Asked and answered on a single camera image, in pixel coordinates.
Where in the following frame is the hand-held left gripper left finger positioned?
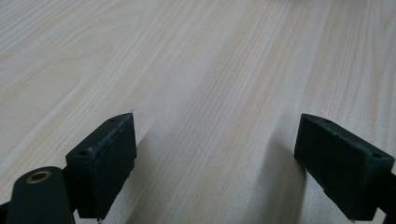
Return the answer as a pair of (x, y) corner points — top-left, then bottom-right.
(64, 112), (138, 221)

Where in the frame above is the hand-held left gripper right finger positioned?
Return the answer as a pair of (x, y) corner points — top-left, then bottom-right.
(293, 113), (396, 222)

